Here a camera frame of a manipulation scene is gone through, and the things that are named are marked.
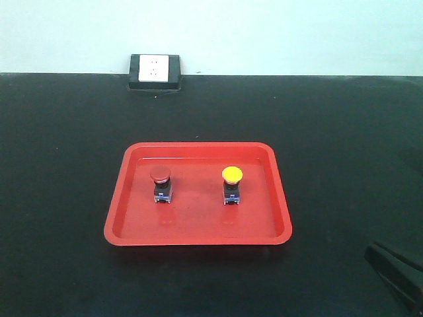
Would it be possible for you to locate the yellow mushroom push button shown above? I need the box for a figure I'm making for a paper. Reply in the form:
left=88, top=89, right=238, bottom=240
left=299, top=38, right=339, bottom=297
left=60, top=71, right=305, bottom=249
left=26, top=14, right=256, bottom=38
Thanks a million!
left=221, top=166, right=243, bottom=205

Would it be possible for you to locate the red mushroom push button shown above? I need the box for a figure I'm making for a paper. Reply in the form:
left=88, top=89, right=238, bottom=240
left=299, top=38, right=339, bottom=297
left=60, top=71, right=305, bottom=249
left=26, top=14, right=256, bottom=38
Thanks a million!
left=150, top=165, right=173, bottom=203

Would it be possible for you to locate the white socket in black box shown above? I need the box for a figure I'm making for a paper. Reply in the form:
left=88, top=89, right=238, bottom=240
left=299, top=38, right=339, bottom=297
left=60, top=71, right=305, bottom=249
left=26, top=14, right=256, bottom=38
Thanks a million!
left=128, top=54, right=182, bottom=90

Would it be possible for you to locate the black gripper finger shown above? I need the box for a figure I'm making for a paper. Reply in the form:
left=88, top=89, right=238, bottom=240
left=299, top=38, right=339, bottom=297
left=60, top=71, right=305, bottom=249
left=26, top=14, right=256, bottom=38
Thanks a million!
left=364, top=241, right=422, bottom=314

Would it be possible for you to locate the red plastic tray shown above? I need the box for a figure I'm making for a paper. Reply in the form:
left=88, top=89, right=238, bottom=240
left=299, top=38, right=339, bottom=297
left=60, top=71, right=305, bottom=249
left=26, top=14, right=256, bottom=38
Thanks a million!
left=104, top=142, right=293, bottom=246

